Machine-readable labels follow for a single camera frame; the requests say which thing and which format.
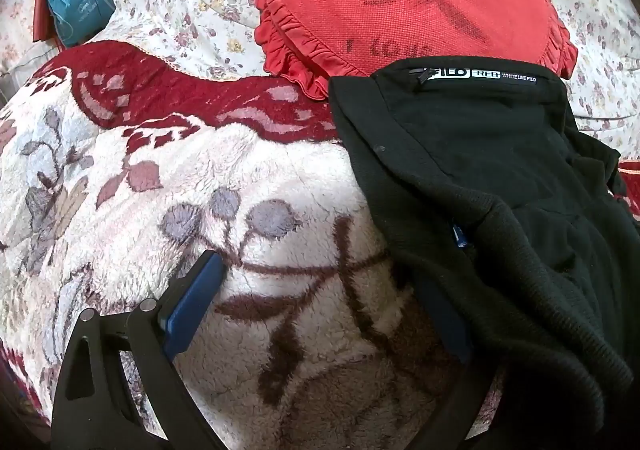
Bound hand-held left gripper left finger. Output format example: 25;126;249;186
50;250;228;450

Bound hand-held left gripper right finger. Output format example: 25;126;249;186
409;275;507;450

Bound black pants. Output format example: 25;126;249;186
327;57;640;426

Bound red and white floral fleece blanket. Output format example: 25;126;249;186
0;41;640;450

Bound red heart-shaped ruffled pillow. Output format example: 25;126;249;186
252;0;579;101

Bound blue paper bag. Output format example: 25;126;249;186
46;0;117;47

